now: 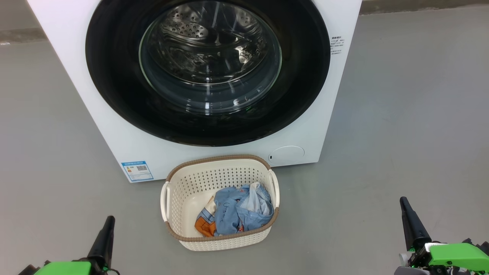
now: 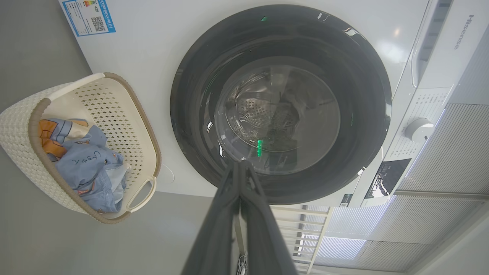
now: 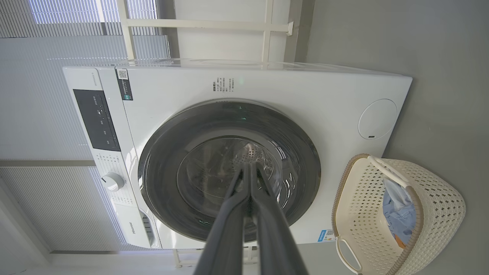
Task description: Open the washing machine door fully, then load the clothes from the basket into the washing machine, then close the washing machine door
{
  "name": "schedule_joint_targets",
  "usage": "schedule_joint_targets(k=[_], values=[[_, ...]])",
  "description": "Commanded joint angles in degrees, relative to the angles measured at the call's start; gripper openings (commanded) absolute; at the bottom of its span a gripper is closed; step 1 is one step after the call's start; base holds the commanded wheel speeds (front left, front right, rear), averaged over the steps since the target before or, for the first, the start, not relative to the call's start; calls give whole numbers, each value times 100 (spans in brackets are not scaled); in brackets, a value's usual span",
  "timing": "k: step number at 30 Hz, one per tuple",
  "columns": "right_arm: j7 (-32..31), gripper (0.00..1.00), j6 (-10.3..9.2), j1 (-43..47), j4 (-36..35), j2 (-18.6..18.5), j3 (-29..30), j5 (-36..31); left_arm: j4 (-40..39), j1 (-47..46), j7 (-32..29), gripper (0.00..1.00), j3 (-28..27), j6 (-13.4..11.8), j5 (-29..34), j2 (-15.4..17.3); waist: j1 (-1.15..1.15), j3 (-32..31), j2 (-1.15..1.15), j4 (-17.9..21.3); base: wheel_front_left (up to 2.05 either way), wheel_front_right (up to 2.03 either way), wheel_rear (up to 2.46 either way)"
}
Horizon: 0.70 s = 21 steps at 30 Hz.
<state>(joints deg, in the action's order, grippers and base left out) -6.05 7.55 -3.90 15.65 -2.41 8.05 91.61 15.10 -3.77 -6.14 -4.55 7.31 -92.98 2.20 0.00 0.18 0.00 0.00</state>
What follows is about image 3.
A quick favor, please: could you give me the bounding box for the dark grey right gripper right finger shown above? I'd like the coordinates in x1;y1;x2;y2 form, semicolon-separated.
251;163;310;275

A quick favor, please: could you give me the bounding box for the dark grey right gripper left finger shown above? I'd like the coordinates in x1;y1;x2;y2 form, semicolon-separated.
193;163;261;275

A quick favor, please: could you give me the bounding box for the glass washing machine door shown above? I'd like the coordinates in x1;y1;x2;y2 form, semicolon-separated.
138;100;321;243

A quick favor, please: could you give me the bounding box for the blue garment with orange print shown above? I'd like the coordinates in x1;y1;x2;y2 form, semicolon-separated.
383;187;417;249

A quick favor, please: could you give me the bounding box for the white thin garment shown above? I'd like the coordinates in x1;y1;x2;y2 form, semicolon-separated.
384;179;411;212

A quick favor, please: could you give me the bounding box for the white washer control knob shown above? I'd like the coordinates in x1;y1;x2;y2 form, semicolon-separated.
101;172;125;192

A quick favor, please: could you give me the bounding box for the white front-load washing machine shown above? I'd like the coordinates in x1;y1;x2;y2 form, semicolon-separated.
62;57;413;251

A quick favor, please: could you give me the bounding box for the black washer control panel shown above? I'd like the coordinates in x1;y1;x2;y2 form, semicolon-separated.
73;89;121;152

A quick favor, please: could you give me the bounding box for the blue energy label sticker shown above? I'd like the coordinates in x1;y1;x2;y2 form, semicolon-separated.
317;229;337;243

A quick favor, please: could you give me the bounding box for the cream perforated laundry basket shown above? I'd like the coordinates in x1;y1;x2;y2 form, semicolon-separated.
332;154;466;275

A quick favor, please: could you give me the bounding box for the white detergent drawer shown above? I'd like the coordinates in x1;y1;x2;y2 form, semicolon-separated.
115;204;159;249

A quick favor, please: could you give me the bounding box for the round white filter cover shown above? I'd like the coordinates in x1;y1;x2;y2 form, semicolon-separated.
358;99;398;140

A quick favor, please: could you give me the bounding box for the black QR code sticker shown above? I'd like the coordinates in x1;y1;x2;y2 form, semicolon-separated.
115;69;133;101

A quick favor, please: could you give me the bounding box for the white metal railing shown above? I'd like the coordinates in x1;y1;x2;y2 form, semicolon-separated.
117;0;295;69

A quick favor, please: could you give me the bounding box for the white pleated window blind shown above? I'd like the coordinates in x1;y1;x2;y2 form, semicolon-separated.
0;0;170;252

